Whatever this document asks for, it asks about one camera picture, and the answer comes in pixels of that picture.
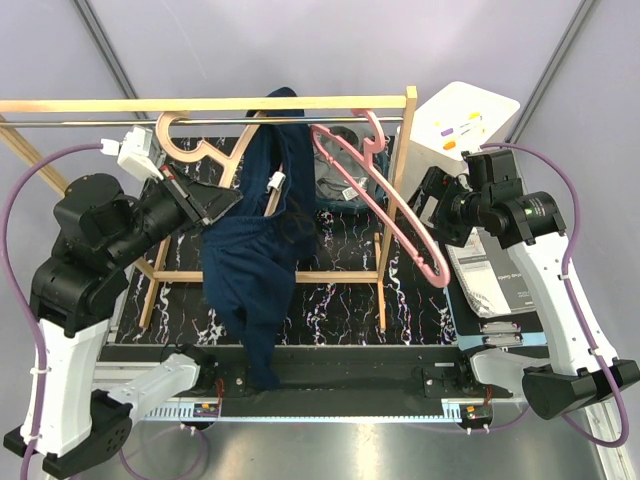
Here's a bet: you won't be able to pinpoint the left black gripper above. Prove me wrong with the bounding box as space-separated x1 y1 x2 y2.
108 158 244 267

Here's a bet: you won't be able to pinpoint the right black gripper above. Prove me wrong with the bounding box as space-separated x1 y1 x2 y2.
394 165 490 248

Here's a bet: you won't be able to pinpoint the wooden clothes hanger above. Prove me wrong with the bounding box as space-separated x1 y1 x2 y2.
156 109 281 217

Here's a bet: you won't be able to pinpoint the navy blue shorts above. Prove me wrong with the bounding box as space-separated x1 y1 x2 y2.
201 86 318 391

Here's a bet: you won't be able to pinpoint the pink clothes hanger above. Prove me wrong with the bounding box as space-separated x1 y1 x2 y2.
310 107 451 288

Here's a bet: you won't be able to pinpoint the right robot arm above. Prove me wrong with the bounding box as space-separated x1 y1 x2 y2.
410 149 639 420

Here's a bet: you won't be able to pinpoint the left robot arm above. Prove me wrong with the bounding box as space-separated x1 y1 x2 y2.
4 166 242 479

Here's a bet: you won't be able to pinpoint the white storage box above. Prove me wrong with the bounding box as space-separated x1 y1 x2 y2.
396 81 520 200

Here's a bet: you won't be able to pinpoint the white spiral manual booklet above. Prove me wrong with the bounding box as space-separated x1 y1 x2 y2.
446 230 535 318

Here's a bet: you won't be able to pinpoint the teal plastic basket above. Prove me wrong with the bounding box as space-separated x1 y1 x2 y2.
313 124 391 217

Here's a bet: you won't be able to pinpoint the black marbled table mat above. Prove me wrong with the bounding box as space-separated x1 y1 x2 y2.
108 211 456 346

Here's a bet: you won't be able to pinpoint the blue clipboard tray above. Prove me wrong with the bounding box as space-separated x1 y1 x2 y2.
445 278 547 350

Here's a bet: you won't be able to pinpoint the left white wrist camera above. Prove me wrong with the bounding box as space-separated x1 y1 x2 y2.
100 125 163 182

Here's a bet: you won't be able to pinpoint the wooden clothes rack frame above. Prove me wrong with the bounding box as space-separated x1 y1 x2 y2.
1 86 422 333

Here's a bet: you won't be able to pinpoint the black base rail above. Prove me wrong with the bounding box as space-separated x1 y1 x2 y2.
97 344 516 421

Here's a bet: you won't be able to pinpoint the metal hanging rail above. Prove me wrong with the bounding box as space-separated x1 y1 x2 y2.
0 115 406 128

